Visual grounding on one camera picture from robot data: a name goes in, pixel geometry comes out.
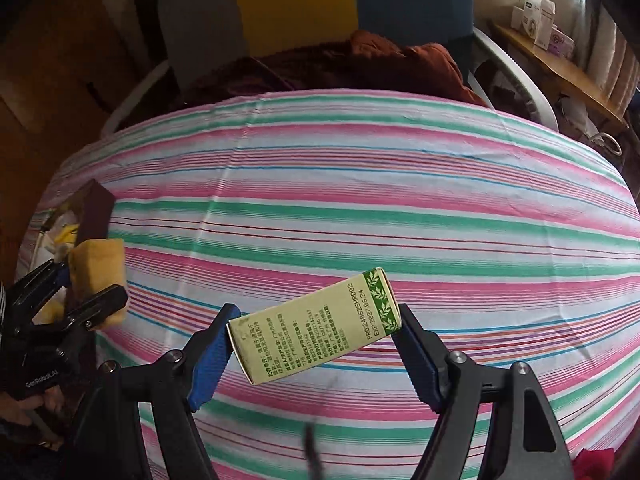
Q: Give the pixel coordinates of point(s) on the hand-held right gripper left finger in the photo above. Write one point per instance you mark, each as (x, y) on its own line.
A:
(210, 365)

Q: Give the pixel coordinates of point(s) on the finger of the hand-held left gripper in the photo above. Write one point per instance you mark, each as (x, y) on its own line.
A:
(37, 282)
(100, 302)

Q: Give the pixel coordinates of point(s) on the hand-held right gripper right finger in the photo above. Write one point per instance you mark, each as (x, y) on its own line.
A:
(420, 360)

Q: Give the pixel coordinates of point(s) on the yellow sponge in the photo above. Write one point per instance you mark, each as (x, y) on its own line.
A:
(97, 265)

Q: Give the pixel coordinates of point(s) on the gold-lined tin box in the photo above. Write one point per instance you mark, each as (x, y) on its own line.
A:
(95, 210)

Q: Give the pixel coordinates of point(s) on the light green leaf-print box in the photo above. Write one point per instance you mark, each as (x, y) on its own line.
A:
(310, 325)

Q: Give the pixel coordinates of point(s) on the person's left hand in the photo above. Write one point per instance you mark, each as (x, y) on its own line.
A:
(20, 410)

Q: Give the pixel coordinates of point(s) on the striped tablecloth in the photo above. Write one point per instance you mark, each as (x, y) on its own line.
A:
(375, 200)

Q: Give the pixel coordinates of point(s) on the wooden wardrobe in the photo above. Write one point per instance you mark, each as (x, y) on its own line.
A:
(45, 85)

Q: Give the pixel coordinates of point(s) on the red cloth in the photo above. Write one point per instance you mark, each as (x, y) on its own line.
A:
(595, 462)

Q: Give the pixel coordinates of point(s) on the black rolled mat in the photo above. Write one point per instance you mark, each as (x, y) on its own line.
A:
(150, 10)

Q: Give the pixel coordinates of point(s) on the dark red blanket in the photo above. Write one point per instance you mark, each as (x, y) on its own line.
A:
(390, 65)

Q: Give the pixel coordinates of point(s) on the wooden side shelf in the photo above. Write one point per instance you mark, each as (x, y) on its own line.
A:
(560, 65)

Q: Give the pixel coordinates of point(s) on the pink carton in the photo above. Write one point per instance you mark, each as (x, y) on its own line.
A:
(561, 42)

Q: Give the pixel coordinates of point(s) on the patterned beige curtain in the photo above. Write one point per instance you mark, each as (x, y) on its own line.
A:
(615, 65)

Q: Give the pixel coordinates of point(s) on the small white carton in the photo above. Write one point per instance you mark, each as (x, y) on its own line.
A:
(520, 17)

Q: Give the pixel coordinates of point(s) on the grey yellow blue chair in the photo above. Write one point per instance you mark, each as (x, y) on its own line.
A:
(295, 0)

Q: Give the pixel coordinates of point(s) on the tall white carton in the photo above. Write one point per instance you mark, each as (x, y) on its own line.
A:
(540, 20)

